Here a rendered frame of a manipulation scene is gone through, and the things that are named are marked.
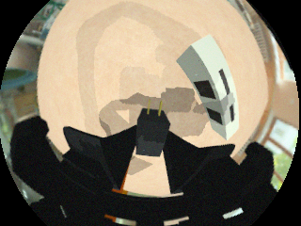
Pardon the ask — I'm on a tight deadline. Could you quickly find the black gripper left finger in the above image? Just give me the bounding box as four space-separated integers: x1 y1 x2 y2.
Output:
63 125 136 191

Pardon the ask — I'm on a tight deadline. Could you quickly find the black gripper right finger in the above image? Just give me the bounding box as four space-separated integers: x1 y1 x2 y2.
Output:
163 131 234 195

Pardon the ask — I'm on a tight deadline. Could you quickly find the black two-prong plug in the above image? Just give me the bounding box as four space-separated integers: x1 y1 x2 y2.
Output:
135 98 170 157

